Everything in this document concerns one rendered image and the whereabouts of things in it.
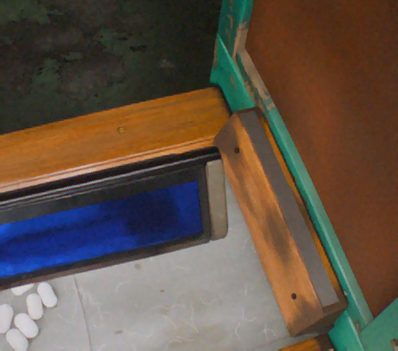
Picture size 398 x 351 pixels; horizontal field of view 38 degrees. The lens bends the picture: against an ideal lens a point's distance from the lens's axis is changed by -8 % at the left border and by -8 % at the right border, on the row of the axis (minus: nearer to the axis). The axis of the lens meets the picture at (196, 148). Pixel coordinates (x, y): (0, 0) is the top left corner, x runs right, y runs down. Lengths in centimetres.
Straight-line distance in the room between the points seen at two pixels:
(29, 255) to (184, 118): 50
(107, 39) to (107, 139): 123
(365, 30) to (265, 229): 30
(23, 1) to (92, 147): 146
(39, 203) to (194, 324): 40
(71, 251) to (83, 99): 148
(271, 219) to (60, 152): 32
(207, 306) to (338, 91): 33
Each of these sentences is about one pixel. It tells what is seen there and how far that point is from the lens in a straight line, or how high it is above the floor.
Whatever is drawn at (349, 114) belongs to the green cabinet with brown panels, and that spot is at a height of 102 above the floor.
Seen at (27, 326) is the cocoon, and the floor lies 76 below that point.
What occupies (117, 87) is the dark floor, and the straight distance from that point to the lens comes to 194.
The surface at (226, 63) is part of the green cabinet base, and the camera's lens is 91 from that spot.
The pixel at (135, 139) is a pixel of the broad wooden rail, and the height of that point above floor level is 76.
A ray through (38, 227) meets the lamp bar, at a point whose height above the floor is 109.
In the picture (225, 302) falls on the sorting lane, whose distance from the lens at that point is 80.
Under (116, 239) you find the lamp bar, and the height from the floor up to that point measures 107.
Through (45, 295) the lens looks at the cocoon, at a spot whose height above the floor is 76.
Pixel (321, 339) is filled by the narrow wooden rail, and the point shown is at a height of 76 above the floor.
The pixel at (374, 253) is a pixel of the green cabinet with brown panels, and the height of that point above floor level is 94.
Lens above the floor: 148
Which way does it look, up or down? 55 degrees down
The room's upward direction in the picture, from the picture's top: 9 degrees clockwise
